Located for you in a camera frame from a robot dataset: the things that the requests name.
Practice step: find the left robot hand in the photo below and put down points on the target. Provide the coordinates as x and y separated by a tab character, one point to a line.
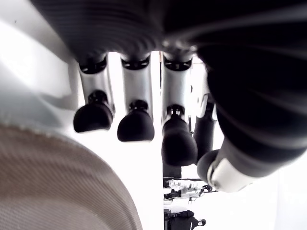
227	72

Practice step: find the dark brown round plate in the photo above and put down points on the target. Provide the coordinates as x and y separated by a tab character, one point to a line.
60	187

